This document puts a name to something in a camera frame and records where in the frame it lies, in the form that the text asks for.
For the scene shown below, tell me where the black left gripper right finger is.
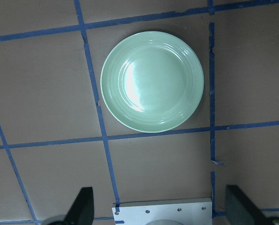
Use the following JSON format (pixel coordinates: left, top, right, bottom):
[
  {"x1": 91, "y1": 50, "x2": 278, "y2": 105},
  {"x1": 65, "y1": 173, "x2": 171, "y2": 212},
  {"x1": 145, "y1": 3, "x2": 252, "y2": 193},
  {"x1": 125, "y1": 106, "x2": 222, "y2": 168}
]
[{"x1": 225, "y1": 185, "x2": 264, "y2": 225}]

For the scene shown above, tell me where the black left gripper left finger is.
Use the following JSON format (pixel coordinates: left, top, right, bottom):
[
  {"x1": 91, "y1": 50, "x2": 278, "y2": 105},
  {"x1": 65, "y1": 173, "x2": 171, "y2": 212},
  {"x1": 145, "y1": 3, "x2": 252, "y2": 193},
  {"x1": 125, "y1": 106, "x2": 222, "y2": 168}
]
[{"x1": 64, "y1": 187, "x2": 94, "y2": 225}]

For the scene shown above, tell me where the brown paper table cover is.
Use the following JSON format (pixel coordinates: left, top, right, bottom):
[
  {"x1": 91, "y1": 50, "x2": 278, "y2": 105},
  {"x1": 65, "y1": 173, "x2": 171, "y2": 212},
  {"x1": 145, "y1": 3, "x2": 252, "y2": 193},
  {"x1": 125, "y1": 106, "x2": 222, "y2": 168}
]
[{"x1": 0, "y1": 0, "x2": 279, "y2": 225}]

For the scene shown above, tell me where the light green plate near base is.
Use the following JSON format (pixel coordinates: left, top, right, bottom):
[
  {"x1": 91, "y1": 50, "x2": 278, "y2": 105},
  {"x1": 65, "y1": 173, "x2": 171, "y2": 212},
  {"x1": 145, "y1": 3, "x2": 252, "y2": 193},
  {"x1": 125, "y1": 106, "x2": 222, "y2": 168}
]
[{"x1": 100, "y1": 31, "x2": 204, "y2": 133}]

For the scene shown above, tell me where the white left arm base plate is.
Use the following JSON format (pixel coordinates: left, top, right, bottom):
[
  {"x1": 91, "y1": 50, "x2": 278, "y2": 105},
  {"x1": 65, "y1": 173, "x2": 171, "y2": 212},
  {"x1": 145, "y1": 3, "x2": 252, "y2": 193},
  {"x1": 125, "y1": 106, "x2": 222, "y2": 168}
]
[{"x1": 112, "y1": 198, "x2": 213, "y2": 225}]

